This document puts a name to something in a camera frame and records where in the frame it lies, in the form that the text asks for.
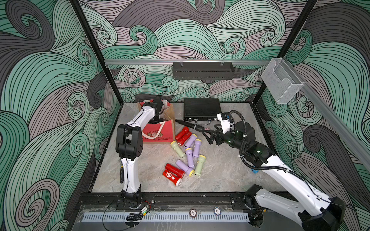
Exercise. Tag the red flashlight white rim logo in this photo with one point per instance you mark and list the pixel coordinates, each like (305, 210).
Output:
(173, 178)

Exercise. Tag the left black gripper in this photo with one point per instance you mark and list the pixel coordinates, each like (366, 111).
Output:
(161, 120)

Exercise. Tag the red jute tote bag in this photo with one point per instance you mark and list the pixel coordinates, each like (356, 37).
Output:
(161, 131)

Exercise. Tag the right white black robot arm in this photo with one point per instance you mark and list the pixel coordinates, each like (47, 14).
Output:
(310, 208)

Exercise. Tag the black hard case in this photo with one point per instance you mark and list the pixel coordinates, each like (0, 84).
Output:
(201, 109)

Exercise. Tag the green flashlight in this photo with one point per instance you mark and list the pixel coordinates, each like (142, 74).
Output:
(199, 166)
(175, 146)

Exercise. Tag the red flashlight top lower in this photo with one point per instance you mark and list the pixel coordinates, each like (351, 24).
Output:
(181, 141)

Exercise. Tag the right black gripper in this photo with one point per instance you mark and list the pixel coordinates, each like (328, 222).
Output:
(218, 133)

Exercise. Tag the black microphone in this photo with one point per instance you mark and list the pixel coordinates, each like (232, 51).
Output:
(190, 125)

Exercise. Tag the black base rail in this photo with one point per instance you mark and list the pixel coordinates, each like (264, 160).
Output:
(234, 200)

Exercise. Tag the green flashlight right lower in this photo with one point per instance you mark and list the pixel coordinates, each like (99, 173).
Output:
(199, 166)

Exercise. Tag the red flashlight dark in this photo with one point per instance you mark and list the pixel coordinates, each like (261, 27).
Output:
(176, 171)

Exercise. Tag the white slotted cable duct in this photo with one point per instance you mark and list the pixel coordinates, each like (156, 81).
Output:
(167, 217)

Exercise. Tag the black wall shelf tray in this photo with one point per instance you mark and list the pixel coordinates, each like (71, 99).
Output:
(188, 70)

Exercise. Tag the red flashlight top upper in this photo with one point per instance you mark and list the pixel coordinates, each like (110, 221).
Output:
(184, 131)

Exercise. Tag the green flashlight left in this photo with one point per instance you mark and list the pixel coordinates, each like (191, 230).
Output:
(175, 146)

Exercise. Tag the purple flashlight top right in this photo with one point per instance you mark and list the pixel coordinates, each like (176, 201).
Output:
(196, 150)

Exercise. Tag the purple flashlight middle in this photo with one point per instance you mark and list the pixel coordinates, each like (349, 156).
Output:
(189, 153)

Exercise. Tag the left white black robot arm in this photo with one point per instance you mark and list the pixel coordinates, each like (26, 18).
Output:
(129, 146)

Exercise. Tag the purple flashlight lower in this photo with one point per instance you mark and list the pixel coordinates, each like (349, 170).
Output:
(188, 170)

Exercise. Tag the clear plastic wall bin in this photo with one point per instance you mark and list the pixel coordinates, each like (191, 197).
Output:
(282, 80)

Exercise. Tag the purple flashlight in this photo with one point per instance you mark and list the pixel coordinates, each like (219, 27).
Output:
(196, 150)
(188, 170)
(189, 153)
(190, 141)

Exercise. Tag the black tool on table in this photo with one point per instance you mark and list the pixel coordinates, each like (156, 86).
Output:
(121, 175)

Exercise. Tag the purple flashlight top left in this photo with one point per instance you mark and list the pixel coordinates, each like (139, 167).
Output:
(190, 141)

